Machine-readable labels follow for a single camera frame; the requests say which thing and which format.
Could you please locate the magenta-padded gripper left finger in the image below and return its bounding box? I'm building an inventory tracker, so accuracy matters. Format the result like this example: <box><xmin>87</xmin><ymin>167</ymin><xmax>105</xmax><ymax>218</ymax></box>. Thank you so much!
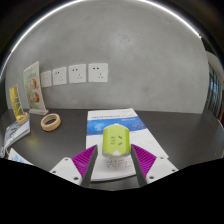
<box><xmin>49</xmin><ymin>144</ymin><xmax>99</xmax><ymax>188</ymax></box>

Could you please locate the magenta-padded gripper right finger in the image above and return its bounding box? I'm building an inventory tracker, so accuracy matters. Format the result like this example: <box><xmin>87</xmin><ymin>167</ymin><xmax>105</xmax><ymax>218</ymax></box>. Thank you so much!
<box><xmin>130</xmin><ymin>143</ymin><xmax>179</xmax><ymax>188</ymax></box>

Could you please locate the small acrylic yellow sign stand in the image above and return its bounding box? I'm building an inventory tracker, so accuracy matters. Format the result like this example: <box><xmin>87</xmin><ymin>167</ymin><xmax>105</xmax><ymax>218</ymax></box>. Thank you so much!
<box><xmin>8</xmin><ymin>83</ymin><xmax>30</xmax><ymax>126</ymax></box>

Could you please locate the beige tape roll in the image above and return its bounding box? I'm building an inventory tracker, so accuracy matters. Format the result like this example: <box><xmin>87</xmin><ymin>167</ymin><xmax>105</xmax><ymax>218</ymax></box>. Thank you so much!
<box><xmin>40</xmin><ymin>113</ymin><xmax>62</xmax><ymax>132</ymax></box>

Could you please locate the glass partition with dark frame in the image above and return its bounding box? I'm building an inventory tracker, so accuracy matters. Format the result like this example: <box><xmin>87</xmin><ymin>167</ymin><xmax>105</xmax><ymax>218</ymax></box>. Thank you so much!
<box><xmin>205</xmin><ymin>61</ymin><xmax>224</xmax><ymax>118</ymax></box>

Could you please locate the large acrylic menu sign stand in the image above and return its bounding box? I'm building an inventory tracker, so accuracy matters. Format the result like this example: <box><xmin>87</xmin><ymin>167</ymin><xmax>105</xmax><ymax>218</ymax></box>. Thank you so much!
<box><xmin>22</xmin><ymin>60</ymin><xmax>49</xmax><ymax>116</ymax></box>

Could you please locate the grey printed booklet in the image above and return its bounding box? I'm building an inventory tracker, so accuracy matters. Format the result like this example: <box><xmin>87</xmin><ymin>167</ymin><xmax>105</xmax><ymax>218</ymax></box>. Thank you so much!
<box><xmin>3</xmin><ymin>118</ymin><xmax>31</xmax><ymax>149</ymax></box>

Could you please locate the green and white charger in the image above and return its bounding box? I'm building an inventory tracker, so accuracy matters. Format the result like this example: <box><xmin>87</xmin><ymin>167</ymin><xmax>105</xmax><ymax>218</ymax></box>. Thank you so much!
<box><xmin>101</xmin><ymin>123</ymin><xmax>131</xmax><ymax>158</ymax></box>

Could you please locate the ceiling LED light strip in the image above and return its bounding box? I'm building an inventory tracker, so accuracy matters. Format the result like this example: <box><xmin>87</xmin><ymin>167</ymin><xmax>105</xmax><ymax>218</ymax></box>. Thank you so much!
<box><xmin>0</xmin><ymin>0</ymin><xmax>202</xmax><ymax>79</ymax></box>

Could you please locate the white and blue booklet stack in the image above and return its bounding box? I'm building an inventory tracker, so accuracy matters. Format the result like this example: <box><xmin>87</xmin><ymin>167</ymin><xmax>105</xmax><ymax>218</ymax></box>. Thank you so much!
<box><xmin>85</xmin><ymin>108</ymin><xmax>169</xmax><ymax>183</ymax></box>

